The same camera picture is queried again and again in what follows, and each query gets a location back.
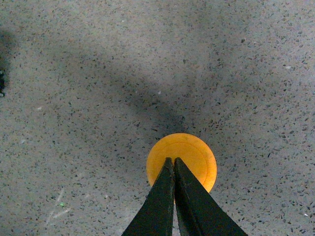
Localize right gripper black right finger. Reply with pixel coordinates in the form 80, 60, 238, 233
174, 158, 247, 236

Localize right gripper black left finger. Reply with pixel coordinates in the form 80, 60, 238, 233
123, 158, 175, 236

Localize yellow push button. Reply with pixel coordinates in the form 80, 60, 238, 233
146, 133, 217, 192

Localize dark object at edge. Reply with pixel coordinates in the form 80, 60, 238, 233
0, 31, 8, 98

